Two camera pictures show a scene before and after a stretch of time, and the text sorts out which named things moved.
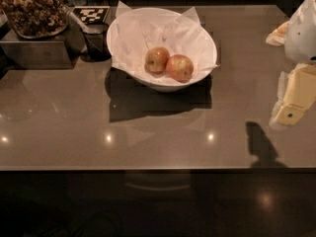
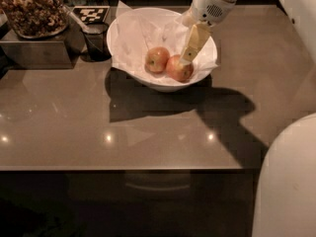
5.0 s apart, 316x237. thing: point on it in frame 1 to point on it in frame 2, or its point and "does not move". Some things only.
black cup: (96, 43) does not move
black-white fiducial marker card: (91, 14) does not move
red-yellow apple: (180, 68) does not move
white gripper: (302, 37) to (207, 8)
